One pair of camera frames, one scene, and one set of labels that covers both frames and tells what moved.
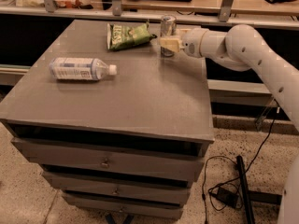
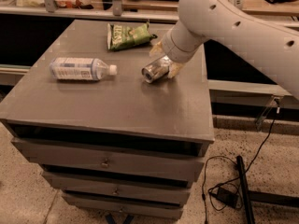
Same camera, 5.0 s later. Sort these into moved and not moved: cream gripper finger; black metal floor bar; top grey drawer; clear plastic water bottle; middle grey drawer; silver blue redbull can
Moved: cream gripper finger; silver blue redbull can
Not moved: black metal floor bar; middle grey drawer; clear plastic water bottle; top grey drawer
